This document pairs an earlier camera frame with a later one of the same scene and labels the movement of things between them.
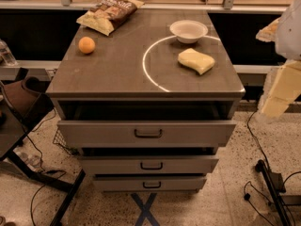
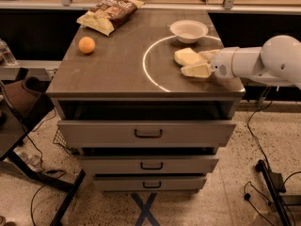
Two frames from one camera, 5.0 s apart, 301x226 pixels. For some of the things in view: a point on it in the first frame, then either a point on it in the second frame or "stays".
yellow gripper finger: (269, 32) → (222, 61)
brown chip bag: (109, 13) stays
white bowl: (188, 31) stays
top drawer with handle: (146, 133) stays
